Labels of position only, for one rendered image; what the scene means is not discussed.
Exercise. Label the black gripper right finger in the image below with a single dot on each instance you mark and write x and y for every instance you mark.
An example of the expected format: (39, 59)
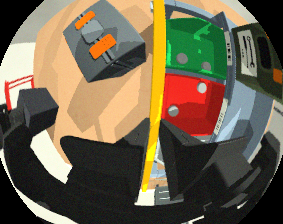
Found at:
(187, 158)

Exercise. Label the yellow bar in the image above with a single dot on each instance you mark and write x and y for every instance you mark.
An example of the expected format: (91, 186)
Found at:
(157, 84)

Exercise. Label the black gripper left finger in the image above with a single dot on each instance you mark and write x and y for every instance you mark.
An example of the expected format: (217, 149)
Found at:
(116, 158)

